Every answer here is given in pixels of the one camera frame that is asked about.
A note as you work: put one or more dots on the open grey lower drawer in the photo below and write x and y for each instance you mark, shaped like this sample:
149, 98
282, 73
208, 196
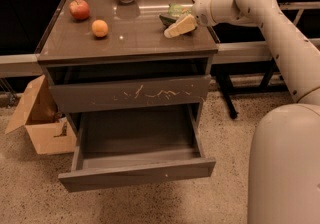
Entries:
136, 146

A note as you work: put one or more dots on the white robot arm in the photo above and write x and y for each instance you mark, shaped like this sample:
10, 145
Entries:
284, 164

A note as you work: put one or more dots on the orange fruit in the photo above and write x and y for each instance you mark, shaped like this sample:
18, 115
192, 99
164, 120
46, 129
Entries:
99, 28

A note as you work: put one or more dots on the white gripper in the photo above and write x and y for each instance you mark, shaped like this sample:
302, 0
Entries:
201, 10

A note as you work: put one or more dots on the red apple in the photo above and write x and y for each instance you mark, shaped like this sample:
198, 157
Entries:
79, 9

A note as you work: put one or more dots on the scratched grey middle drawer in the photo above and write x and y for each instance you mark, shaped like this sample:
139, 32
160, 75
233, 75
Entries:
87, 97

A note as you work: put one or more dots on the cardboard box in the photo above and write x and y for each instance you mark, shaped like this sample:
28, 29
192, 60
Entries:
49, 131

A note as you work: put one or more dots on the grey drawer cabinet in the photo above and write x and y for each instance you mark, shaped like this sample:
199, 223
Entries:
135, 48

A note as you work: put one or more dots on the green jalapeno chip bag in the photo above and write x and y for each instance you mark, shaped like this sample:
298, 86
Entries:
173, 13

